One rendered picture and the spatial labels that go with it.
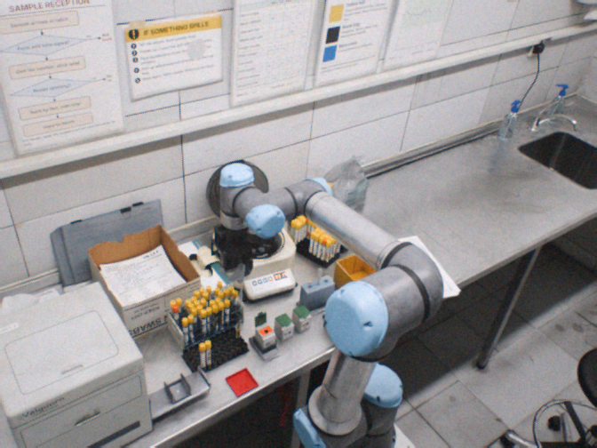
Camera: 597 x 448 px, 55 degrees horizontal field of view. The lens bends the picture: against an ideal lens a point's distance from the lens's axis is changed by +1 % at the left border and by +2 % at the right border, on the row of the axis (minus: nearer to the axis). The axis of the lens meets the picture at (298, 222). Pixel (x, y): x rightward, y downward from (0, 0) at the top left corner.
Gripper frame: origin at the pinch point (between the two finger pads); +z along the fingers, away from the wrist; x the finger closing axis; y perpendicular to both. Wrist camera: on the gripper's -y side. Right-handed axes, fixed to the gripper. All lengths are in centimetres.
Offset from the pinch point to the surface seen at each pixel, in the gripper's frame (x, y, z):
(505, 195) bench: -8, -136, 26
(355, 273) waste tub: -3, -48, 25
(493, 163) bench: -27, -152, 26
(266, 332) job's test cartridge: 6.6, -5.0, 19.0
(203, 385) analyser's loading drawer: 10.4, 17.4, 22.1
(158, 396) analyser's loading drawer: 7.2, 28.7, 22.1
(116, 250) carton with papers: -44, 18, 16
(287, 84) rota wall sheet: -50, -48, -25
